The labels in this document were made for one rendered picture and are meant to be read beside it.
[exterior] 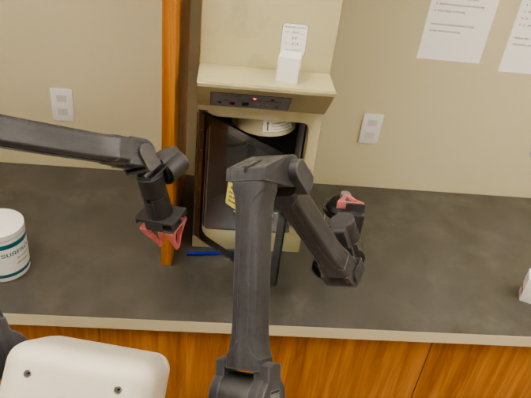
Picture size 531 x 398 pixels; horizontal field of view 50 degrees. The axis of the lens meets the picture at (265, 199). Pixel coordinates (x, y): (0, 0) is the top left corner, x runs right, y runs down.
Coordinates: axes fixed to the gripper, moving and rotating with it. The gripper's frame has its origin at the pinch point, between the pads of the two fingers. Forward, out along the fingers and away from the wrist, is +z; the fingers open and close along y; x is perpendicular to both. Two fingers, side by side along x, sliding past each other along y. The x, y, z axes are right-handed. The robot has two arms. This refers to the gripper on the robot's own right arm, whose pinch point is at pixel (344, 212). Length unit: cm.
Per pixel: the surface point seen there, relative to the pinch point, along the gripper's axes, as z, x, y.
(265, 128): 13.1, 22.3, 15.4
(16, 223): -5, 84, -10
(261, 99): 3.0, 24.2, 27.4
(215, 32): 10, 37, 40
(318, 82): 4.8, 11.4, 32.5
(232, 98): 3.0, 31.1, 27.1
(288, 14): 10, 20, 46
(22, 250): -6, 82, -17
